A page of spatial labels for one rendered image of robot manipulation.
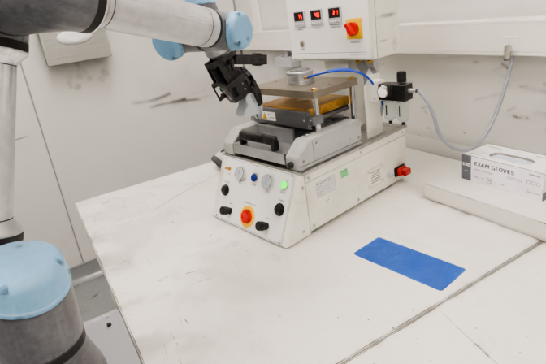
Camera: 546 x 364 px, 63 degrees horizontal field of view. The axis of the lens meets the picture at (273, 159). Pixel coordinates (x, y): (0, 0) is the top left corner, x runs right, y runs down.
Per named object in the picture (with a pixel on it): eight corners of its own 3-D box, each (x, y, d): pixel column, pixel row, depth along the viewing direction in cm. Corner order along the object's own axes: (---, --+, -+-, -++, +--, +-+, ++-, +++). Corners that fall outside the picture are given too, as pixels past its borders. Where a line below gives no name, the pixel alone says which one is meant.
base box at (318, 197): (328, 161, 168) (323, 117, 162) (417, 180, 140) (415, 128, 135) (212, 215, 136) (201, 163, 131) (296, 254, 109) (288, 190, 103)
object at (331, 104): (300, 104, 144) (296, 75, 141) (353, 109, 128) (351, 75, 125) (260, 117, 134) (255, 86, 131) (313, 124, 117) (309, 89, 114)
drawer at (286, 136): (305, 127, 148) (301, 105, 146) (357, 136, 132) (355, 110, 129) (235, 154, 131) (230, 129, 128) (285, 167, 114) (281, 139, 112)
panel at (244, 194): (215, 216, 135) (227, 155, 134) (281, 246, 112) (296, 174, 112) (210, 215, 133) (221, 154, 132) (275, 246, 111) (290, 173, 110)
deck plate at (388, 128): (323, 116, 163) (323, 114, 163) (407, 127, 137) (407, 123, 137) (223, 154, 136) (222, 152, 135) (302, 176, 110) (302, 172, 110)
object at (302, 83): (307, 98, 150) (303, 59, 146) (384, 105, 128) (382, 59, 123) (252, 116, 136) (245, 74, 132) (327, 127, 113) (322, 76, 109)
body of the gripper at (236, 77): (220, 103, 116) (198, 62, 110) (242, 85, 120) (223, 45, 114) (237, 106, 110) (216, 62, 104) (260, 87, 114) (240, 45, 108)
